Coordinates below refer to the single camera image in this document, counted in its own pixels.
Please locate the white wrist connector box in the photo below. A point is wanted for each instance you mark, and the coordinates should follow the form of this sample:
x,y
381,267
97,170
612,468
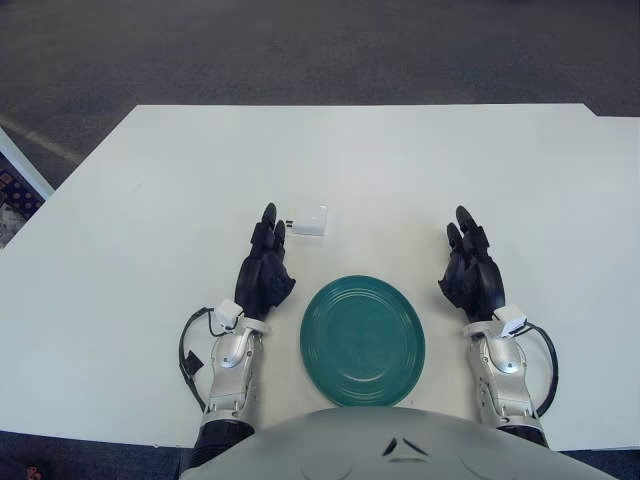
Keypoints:
x,y
229,312
512,320

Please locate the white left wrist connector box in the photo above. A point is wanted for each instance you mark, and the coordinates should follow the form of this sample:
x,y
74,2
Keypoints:
x,y
229,312

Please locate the white right wrist connector box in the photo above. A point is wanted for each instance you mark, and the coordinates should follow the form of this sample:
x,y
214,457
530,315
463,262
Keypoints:
x,y
512,320

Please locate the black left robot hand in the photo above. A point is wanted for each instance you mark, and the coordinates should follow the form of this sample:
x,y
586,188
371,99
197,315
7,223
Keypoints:
x,y
260,280

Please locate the grey robot torso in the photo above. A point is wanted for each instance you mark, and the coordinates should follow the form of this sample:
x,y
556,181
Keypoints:
x,y
390,450

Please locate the green round plate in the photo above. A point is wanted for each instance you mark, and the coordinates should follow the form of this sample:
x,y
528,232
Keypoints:
x,y
362,340

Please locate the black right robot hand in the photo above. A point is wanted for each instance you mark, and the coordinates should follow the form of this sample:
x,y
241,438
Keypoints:
x,y
475,280

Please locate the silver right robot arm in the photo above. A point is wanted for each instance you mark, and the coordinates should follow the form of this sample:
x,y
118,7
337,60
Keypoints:
x,y
500,380

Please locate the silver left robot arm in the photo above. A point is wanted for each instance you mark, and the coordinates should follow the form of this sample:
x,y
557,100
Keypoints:
x,y
232,370

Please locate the white furniture frame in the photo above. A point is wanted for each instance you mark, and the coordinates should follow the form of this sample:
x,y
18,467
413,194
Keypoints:
x,y
25,165

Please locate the white square charger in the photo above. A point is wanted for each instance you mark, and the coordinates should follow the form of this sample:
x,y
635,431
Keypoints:
x,y
312,221

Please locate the dark patterned rug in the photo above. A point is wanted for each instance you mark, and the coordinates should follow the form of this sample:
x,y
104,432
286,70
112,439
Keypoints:
x,y
15,200

